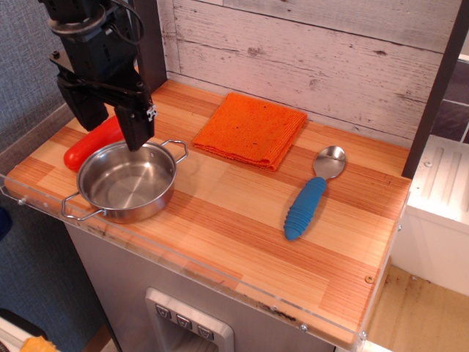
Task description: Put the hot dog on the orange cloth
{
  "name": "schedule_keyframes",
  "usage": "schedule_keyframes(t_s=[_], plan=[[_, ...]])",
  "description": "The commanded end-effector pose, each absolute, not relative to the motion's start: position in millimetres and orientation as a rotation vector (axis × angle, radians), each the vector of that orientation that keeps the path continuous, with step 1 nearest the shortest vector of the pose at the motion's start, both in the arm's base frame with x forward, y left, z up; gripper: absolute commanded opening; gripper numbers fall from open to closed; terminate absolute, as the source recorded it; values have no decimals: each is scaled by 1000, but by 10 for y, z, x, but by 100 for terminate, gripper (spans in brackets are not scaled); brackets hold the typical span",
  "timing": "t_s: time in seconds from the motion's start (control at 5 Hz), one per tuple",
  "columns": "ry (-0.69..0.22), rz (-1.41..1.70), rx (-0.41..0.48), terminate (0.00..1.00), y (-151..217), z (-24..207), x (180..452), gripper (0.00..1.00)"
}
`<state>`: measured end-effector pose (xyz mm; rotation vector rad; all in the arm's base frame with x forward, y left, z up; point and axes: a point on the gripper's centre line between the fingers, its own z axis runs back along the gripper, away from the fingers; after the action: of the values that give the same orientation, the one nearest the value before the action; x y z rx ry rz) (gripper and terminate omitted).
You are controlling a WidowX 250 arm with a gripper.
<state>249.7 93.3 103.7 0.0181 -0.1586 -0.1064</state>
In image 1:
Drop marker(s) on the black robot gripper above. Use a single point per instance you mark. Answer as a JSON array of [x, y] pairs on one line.
[[96, 67]]

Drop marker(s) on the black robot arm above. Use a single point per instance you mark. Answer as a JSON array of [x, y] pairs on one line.
[[97, 11]]

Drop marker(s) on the orange folded cloth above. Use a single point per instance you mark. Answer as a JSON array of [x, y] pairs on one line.
[[251, 131]]

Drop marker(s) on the stainless steel pot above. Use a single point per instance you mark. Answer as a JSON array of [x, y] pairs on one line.
[[126, 186]]

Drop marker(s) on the clear acrylic edge guard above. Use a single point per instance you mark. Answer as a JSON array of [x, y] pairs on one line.
[[316, 324]]

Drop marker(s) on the grey toy fridge cabinet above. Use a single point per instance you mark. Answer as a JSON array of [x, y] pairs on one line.
[[153, 306]]

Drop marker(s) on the yellow sponge object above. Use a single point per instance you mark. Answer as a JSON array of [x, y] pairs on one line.
[[37, 344]]

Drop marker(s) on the dark vertical post left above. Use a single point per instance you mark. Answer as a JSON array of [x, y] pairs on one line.
[[152, 66]]

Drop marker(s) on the dark vertical post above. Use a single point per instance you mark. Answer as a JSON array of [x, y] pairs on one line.
[[152, 66], [442, 79]]

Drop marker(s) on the blue handled metal spoon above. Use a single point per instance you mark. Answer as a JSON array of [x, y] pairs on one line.
[[329, 163]]

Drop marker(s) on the dark vertical post right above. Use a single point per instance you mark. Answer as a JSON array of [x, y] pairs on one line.
[[442, 79]]

